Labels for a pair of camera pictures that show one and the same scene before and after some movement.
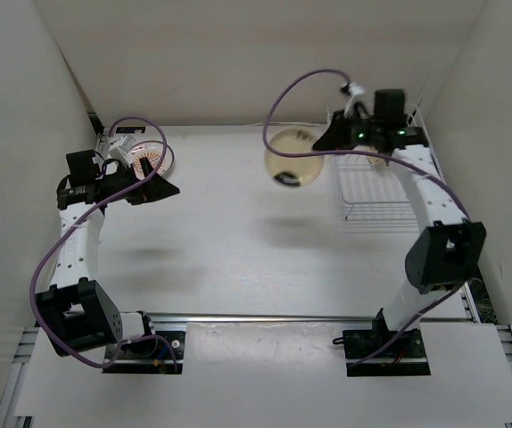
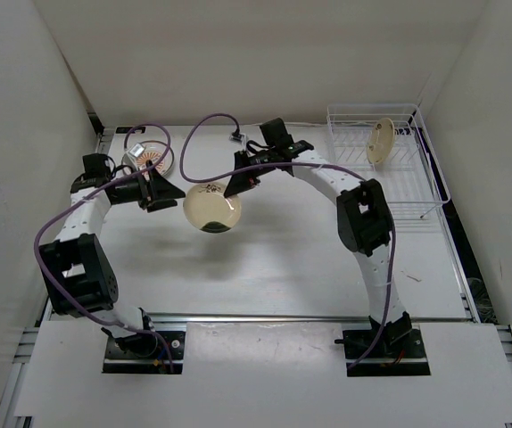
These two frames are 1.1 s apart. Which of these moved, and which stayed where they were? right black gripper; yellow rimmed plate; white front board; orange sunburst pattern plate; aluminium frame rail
Moved: right black gripper; yellow rimmed plate
Stayed: aluminium frame rail; white front board; orange sunburst pattern plate
